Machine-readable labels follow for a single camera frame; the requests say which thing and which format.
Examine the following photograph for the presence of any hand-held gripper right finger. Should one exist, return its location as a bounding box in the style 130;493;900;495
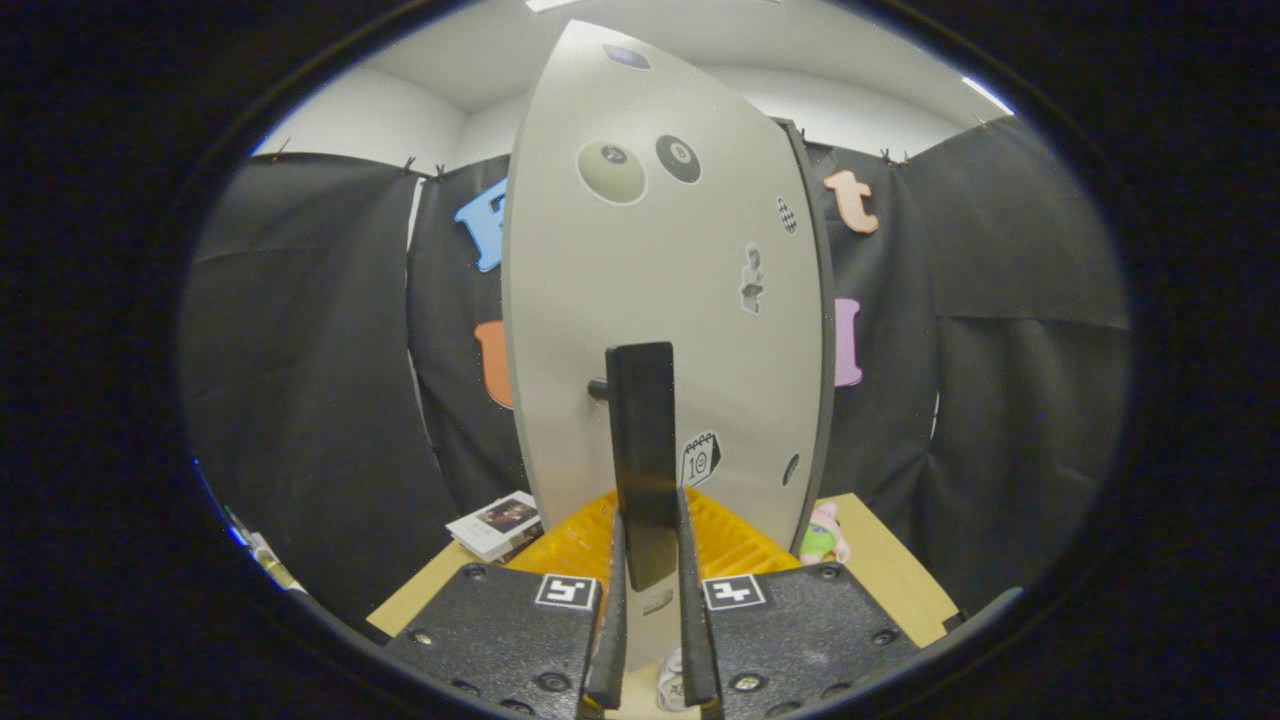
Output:
676;487;921;719

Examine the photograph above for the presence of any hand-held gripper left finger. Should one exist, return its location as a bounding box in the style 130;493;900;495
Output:
385;487;629;716

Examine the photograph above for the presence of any white shoe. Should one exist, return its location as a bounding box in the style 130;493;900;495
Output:
655;648;689;713

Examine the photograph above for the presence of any grey shoe cabinet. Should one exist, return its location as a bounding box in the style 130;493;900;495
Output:
775;118;837;551

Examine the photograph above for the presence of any grey shoe cabinet door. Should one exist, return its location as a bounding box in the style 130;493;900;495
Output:
500;20;831;671

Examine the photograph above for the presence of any white book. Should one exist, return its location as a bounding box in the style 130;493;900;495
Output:
445;490;544;563

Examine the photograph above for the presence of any green and pink plush toy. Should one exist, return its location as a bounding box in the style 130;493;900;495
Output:
798;502;851;567

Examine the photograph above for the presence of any small coloured clutter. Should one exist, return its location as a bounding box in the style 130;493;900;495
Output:
195;460;301;596

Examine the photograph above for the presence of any black backdrop cloth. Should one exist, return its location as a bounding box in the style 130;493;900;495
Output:
180;115;1133;641

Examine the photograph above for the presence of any narrow ceiling light panel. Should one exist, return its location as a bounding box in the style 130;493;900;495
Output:
962;75;1016;116

